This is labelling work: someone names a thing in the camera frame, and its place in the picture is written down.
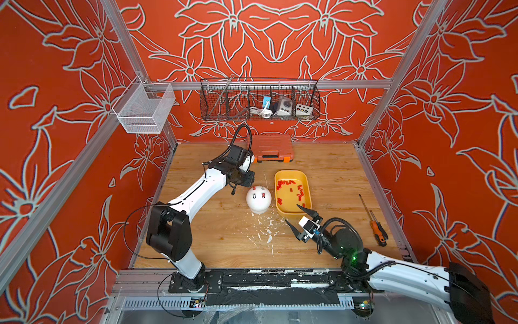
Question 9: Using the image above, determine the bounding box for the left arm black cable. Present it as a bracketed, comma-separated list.
[228, 123, 254, 157]

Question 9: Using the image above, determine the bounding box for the white socket block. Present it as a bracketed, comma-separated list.
[295, 103, 314, 119]

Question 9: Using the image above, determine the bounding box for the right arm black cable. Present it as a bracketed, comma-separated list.
[317, 217, 364, 256]

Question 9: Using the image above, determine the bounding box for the yellow plastic tray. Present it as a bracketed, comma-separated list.
[275, 170, 313, 218]

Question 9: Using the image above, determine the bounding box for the white dome with screws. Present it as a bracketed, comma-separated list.
[246, 186, 272, 214]

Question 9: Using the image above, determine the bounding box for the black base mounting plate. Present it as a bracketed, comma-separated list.
[168, 269, 376, 307]

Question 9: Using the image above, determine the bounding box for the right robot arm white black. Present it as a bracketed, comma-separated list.
[290, 205, 495, 323]

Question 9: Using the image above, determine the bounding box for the orange tool case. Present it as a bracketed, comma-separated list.
[252, 134, 295, 163]

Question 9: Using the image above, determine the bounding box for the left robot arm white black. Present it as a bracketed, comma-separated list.
[146, 144, 255, 292]

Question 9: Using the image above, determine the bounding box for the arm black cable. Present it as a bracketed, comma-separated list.
[228, 123, 254, 157]
[317, 217, 364, 256]

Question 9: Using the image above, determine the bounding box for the orange handled screwdriver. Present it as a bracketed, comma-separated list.
[359, 194, 389, 247]

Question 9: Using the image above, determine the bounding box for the clear plastic wall bin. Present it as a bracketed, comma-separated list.
[112, 83, 176, 134]

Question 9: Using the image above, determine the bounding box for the white power adapter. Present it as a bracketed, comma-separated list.
[274, 97, 293, 117]

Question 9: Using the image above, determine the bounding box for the blue white small box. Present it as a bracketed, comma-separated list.
[263, 96, 272, 109]

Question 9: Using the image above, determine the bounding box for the black wire wall basket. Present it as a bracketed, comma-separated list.
[200, 77, 321, 122]

